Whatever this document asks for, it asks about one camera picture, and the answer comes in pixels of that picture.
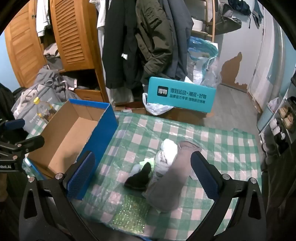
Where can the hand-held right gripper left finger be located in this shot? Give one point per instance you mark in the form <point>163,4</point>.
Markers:
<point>81,176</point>

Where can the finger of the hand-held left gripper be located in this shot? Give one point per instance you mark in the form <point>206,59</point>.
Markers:
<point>32,141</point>
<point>15,124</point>

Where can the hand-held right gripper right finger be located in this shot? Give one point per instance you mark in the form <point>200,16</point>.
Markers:
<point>204,176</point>

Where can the grey sock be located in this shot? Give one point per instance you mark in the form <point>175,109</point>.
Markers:
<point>168,185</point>

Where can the blue cardboard box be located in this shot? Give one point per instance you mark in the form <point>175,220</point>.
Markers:
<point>69,139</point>

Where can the white plastic bag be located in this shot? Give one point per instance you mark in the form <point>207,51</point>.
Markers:
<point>161,163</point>

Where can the black sock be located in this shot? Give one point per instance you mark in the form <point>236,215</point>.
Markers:
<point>138,179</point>

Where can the grey tote bag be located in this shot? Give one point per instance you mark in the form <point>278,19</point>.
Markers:
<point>30,111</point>

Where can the yellow-capped plastic bottle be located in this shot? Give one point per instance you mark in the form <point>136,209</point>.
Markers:
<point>44,110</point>

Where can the white crumpled cloth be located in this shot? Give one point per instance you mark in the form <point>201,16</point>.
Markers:
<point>168,146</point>

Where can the grey hoodie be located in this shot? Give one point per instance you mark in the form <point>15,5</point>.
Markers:
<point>53,81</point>

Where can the light green paper packet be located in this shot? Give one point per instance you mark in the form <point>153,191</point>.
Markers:
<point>149,160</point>

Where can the brown cardboard box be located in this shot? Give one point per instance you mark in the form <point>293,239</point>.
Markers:
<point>185,117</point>

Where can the bubble wrap sheet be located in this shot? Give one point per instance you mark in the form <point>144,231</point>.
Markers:
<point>129,215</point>

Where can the green checkered tablecloth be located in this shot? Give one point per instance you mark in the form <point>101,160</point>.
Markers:
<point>143,139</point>

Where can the white shopping bag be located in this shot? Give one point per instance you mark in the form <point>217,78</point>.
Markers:
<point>157,107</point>

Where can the teal printed box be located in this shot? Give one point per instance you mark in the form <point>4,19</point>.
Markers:
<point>180,95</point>

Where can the white shoes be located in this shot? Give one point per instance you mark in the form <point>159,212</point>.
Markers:
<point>276,128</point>

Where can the white bin liner bag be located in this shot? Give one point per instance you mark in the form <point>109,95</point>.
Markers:
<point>274,103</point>

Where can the brown shoes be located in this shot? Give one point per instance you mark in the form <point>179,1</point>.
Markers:
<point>286,117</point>

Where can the clear blue-trimmed storage bag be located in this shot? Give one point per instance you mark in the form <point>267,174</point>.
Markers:
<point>203,69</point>

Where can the wooden louvered wardrobe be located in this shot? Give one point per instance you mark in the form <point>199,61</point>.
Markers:
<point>74,34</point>

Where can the white hanging shirt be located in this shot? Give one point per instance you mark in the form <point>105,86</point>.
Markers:
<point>101,20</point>
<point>42,18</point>

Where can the shoe rack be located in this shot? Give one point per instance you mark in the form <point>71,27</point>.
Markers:
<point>289,97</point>

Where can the white door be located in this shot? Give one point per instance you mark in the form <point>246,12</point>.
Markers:
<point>268,64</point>

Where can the black coat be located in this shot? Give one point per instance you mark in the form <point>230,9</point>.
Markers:
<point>118,46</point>

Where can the dark grey jacket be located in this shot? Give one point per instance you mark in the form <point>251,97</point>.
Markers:
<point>181,34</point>

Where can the olive green jacket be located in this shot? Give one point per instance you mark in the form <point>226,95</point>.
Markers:
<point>155,41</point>

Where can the wooden shelf rack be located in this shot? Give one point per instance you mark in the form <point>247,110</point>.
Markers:
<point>209,27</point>

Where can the white basin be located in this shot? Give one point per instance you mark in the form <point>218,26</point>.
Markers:
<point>196,24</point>

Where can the olive hanging bag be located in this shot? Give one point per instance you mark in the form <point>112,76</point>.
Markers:
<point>226,23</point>

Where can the dark blue hanging garment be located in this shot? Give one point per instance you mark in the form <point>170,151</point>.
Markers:
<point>239,7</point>

